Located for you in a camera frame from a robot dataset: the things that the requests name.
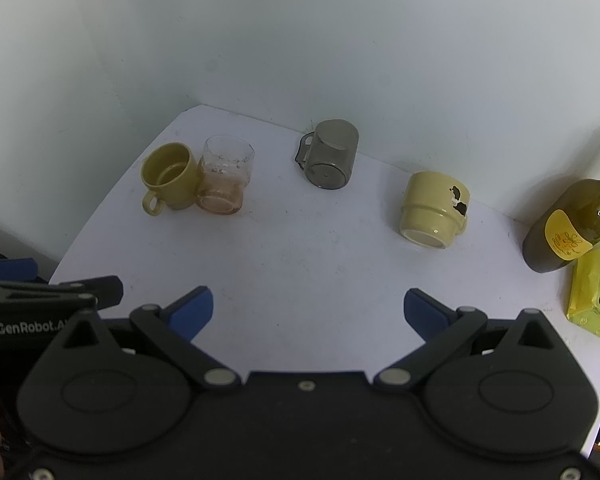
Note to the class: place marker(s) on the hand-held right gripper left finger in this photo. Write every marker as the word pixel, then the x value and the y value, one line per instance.
pixel 192 311

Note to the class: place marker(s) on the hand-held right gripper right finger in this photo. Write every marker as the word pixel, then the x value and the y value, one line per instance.
pixel 424 312

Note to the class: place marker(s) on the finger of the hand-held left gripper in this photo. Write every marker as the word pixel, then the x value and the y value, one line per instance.
pixel 107 290
pixel 10 269

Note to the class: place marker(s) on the clear glass cup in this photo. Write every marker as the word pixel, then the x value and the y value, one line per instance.
pixel 225 175

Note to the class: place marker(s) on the grey translucent cup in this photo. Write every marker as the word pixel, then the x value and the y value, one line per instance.
pixel 330 160

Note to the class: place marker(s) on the cream mug with dark print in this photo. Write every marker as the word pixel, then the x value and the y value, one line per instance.
pixel 430 207

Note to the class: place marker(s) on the olive yellow mug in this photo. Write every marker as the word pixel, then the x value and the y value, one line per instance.
pixel 180 180

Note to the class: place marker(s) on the yellow wet wipes packet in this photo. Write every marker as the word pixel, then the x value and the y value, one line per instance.
pixel 592 305

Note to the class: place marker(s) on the olive green glass bottle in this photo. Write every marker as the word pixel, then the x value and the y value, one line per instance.
pixel 570 225

